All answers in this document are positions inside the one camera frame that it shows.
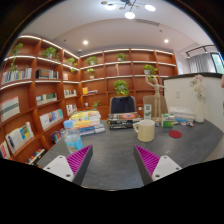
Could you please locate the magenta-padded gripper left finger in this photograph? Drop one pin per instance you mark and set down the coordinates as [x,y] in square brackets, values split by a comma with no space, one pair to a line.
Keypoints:
[61,166]

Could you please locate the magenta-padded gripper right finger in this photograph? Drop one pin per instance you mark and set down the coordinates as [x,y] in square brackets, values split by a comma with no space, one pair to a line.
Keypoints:
[164,166]

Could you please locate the clear blue-capped water bottle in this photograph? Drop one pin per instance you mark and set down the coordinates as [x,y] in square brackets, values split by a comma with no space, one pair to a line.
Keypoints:
[72,138]

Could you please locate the flat round red coaster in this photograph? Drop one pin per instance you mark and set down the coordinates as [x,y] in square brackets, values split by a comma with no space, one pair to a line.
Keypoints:
[175,134]

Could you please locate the cream ceramic mug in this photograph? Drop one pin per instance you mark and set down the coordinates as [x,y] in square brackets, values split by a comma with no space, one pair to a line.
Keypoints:
[145,130]

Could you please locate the green and white box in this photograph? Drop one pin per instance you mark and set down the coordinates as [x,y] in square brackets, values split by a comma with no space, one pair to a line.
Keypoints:
[167,120]

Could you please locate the stack of colourful books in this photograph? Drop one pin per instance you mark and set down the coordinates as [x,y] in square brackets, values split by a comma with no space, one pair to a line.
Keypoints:
[86,121]

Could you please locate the small green-white carton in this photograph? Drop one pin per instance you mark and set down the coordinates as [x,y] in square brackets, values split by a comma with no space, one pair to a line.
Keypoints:
[147,111]

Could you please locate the stack of dark books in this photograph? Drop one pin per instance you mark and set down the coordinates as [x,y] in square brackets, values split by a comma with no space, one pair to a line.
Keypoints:
[123,120]

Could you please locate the white vase with flowers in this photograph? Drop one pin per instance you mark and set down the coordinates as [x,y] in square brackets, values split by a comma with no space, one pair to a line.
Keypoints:
[199,110]

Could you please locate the orange wooden shelf unit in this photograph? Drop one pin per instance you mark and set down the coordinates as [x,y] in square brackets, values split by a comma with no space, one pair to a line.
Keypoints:
[50,100]

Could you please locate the tan chair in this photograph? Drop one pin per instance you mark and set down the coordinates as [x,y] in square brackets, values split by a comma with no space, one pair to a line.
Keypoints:
[148,100]

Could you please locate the wooden artist mannequin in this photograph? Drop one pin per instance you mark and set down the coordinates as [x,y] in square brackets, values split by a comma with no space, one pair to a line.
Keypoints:
[156,96]

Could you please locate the dark office chair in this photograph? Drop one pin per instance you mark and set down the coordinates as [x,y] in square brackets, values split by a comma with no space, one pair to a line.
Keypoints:
[122,105]

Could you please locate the white partition with dark top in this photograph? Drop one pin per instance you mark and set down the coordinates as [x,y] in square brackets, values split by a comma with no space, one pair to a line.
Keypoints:
[181,93]

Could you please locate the grey curtain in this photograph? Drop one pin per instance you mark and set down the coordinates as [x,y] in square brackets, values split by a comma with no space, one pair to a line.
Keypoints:
[201,62]

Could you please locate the window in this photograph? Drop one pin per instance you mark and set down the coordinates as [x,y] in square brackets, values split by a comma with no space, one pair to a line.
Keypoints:
[218,63]

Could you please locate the black ceiling track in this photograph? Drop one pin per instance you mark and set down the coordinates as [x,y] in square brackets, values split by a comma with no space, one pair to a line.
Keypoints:
[196,49]

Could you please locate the round recessed ceiling light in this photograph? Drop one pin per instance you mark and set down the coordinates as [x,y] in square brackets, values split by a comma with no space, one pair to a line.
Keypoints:
[166,41]
[85,42]

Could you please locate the ceiling air vent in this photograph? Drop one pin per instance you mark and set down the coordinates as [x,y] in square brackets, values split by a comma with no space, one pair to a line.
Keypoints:
[147,22]

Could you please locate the ceiling lamp with round bulbs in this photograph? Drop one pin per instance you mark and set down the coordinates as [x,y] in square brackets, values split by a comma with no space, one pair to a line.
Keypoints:
[129,14]

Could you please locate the white wall socket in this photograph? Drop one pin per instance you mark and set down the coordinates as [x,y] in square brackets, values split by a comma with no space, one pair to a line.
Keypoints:
[178,93]

